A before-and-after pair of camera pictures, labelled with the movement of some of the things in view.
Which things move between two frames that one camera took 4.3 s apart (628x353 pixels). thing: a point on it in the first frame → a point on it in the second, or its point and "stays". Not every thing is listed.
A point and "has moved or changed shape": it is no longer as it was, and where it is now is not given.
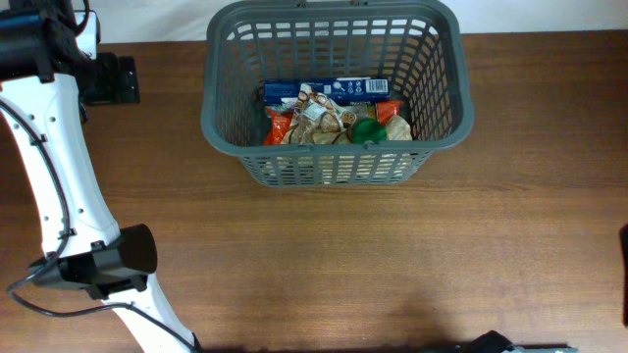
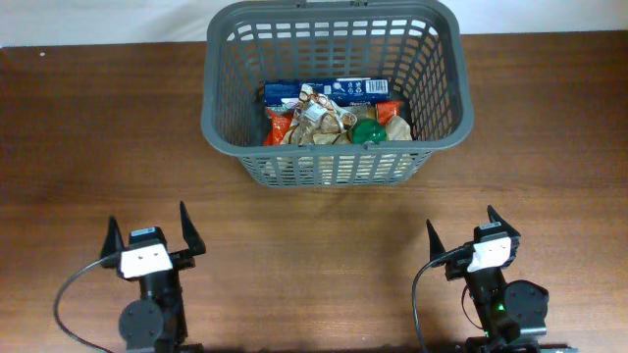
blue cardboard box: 370,91 stays
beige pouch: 398,129 has moved or changed shape
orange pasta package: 279,123 stays
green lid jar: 368,130 stays
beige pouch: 318,121 stays
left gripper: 121,86 → 182,260
